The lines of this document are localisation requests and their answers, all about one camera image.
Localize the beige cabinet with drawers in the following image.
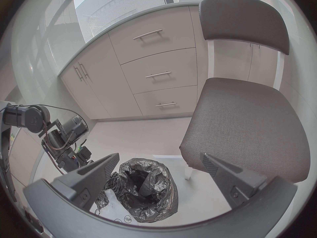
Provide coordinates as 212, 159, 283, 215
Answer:
58, 1, 281, 120

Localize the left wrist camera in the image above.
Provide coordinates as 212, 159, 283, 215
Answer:
77, 145, 93, 162

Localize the crumpled black plastic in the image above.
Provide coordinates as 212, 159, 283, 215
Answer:
95, 171, 129, 213

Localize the black plastic bag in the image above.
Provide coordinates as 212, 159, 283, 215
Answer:
118, 158, 179, 223

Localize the clear printed wrapper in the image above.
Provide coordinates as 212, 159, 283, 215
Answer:
94, 189, 140, 224

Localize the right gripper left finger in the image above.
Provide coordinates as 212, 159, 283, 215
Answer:
52, 153, 120, 211

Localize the grey chair with white legs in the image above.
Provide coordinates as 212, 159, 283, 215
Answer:
179, 0, 311, 183

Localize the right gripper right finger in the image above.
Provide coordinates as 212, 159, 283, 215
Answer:
200, 152, 268, 210

